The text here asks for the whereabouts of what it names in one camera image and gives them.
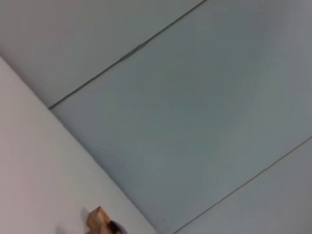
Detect light wooden stained block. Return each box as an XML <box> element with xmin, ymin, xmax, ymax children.
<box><xmin>86</xmin><ymin>206</ymin><xmax>126</xmax><ymax>234</ymax></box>

